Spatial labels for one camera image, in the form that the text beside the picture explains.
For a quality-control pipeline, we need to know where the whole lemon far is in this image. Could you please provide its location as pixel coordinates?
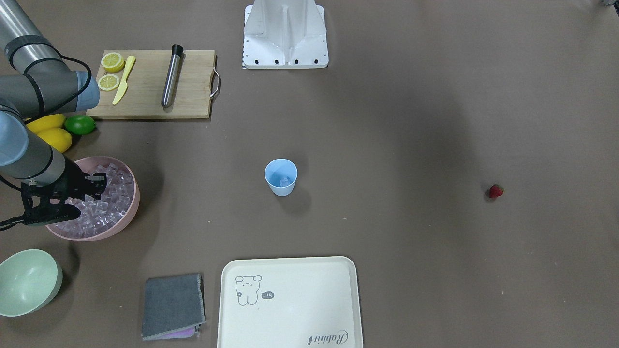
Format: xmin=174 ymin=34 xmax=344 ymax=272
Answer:
xmin=26 ymin=113 xmax=66 ymax=134

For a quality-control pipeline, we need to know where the pink bowl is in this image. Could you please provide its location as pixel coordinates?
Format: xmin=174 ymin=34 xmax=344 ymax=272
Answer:
xmin=45 ymin=156 xmax=141 ymax=241

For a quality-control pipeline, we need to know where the whole lemon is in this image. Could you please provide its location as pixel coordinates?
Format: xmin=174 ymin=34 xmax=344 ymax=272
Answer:
xmin=26 ymin=113 xmax=66 ymax=134
xmin=37 ymin=128 xmax=73 ymax=153

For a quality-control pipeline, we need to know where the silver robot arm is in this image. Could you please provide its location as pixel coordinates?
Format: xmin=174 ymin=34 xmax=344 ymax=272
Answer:
xmin=0 ymin=0 xmax=105 ymax=200

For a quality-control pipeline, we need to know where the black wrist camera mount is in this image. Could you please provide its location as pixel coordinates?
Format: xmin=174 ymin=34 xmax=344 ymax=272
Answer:
xmin=20 ymin=180 xmax=80 ymax=226

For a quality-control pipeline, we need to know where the lemon half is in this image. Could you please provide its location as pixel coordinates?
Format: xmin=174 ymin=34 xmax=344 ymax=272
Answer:
xmin=97 ymin=73 xmax=121 ymax=92
xmin=100 ymin=52 xmax=125 ymax=73

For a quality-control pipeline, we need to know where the green lime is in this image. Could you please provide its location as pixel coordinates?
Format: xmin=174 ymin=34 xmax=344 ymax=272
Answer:
xmin=64 ymin=115 xmax=96 ymax=136

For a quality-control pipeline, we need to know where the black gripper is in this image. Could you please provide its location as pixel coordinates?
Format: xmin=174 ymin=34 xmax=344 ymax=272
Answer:
xmin=48 ymin=154 xmax=108 ymax=201

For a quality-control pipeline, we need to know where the steel muddler black tip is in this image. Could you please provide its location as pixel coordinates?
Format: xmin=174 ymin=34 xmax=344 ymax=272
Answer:
xmin=161 ymin=44 xmax=184 ymax=108

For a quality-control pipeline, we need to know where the light blue cup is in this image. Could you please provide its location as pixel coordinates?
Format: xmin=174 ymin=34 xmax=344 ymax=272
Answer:
xmin=265 ymin=159 xmax=298 ymax=197

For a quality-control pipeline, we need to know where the whole lemon near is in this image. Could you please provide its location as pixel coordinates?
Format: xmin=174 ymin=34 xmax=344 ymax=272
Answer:
xmin=37 ymin=128 xmax=73 ymax=153

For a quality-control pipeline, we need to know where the mint green bowl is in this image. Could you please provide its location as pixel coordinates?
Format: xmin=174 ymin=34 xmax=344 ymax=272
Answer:
xmin=0 ymin=249 xmax=63 ymax=317

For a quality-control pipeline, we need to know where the lemon half lower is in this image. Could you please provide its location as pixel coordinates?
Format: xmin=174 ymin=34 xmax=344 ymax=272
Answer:
xmin=97 ymin=73 xmax=121 ymax=92

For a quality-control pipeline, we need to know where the red strawberry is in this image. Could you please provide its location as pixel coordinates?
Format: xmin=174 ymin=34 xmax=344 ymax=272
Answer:
xmin=487 ymin=184 xmax=504 ymax=200

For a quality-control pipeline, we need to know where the cream serving tray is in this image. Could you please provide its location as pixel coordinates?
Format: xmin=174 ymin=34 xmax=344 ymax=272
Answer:
xmin=217 ymin=256 xmax=364 ymax=348

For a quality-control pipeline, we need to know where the yellow plastic knife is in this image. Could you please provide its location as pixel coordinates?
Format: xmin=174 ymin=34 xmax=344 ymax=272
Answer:
xmin=112 ymin=55 xmax=136 ymax=105

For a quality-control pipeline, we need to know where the ice cube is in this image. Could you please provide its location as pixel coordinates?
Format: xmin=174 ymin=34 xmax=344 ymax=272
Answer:
xmin=278 ymin=176 xmax=293 ymax=188

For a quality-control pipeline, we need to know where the lemon half upper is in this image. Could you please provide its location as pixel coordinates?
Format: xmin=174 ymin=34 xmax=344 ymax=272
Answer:
xmin=100 ymin=52 xmax=125 ymax=73

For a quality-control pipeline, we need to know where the wooden cutting board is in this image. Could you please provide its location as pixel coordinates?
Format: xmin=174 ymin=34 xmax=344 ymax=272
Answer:
xmin=86 ymin=48 xmax=219 ymax=120

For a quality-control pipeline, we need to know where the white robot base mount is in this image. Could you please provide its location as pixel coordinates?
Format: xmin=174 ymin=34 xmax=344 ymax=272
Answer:
xmin=242 ymin=0 xmax=329 ymax=69

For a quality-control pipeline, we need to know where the grey folded cloth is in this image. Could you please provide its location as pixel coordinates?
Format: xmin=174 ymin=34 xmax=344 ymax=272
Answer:
xmin=141 ymin=273 xmax=206 ymax=341

